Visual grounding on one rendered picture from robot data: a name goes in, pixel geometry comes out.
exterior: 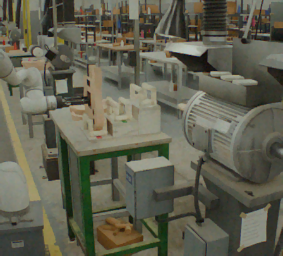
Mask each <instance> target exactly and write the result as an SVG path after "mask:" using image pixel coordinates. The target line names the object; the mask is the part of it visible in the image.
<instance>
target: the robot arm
mask: <svg viewBox="0 0 283 256"><path fill-rule="evenodd" d="M0 79H2V80H4V81H5V82H7V83H8V84H10V85H19V84H20V83H22V84H23V88H24V89H25V92H26V97H24V98H22V99H21V100H20V110H21V111H22V112H23V113H27V114H37V113H42V112H45V111H55V110H56V109H62V108H63V106H80V105H83V106H84V104H89V103H91V98H90V99H88V97H87V96H82V97H81V96H76V97H64V98H63V99H62V97H61V96H54V95H48V96H44V95H43V91H42V76H41V74H40V71H39V70H38V69H37V68H34V67H29V68H27V69H22V70H20V71H19V72H17V73H16V71H15V69H14V68H13V63H12V62H11V60H10V58H9V57H8V56H7V54H6V53H5V52H4V51H2V50H1V48H0ZM32 208H33V203H29V191H28V185H27V179H26V177H25V173H24V171H23V170H22V168H21V166H20V165H18V164H17V163H15V162H4V163H2V164H0V225H3V224H9V223H12V226H17V225H18V222H32V221H34V218H33V214H32Z"/></svg>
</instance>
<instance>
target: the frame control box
mask: <svg viewBox="0 0 283 256"><path fill-rule="evenodd" d="M125 185H126V209H127V211H128V212H129V213H130V214H131V216H132V217H133V218H134V220H136V221H137V220H141V219H146V218H149V217H154V216H155V221H156V222H169V221H173V220H175V219H179V218H182V217H187V216H194V217H195V218H196V221H195V222H196V225H198V221H197V219H198V218H197V214H196V212H192V211H191V212H184V213H181V214H178V215H176V216H173V217H169V218H167V219H159V215H163V214H168V213H171V212H173V211H174V199H170V200H165V201H161V202H156V201H155V200H154V199H153V191H152V190H153V189H156V188H162V187H166V186H172V185H174V164H173V163H171V162H170V161H168V160H167V159H166V158H165V157H155V158H150V159H143V160H139V161H131V162H125Z"/></svg>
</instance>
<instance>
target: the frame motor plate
mask: <svg viewBox="0 0 283 256"><path fill-rule="evenodd" d="M198 160H199V159H197V160H192V161H191V165H190V167H191V168H192V169H194V170H195V171H196V167H197V164H198ZM200 174H201V175H202V176H204V177H205V178H206V179H208V180H209V181H211V182H212V183H213V184H215V185H217V186H218V187H219V188H221V189H222V190H223V191H225V192H226V193H229V194H230V195H231V196H232V197H234V198H235V199H237V200H238V201H240V202H241V203H242V204H244V205H245V206H247V207H254V206H257V205H260V204H264V203H267V202H271V201H274V200H278V199H281V198H282V197H283V172H281V173H280V174H279V175H278V176H277V177H275V178H274V179H272V180H270V181H266V182H263V183H256V182H255V183H254V182H251V181H248V180H245V181H240V182H237V181H235V180H234V179H232V178H230V177H228V176H226V175H225V174H223V173H221V172H220V171H218V170H217V169H215V168H213V167H212V166H211V165H209V164H207V163H206V162H205V163H204V162H203V163H202V166H201V172H200Z"/></svg>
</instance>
